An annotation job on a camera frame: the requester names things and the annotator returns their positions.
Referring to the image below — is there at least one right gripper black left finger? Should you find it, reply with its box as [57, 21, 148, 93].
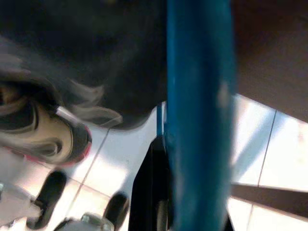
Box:
[129, 137, 174, 231]

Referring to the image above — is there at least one blue plastic hanger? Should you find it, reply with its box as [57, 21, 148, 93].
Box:
[155, 0, 238, 231]

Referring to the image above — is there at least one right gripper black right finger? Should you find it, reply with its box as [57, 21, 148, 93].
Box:
[226, 213, 235, 231]

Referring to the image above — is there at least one dark wooden table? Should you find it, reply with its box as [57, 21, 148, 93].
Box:
[231, 0, 308, 218]

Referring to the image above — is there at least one black red patterned shirt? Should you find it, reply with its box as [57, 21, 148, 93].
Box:
[0, 0, 169, 168]

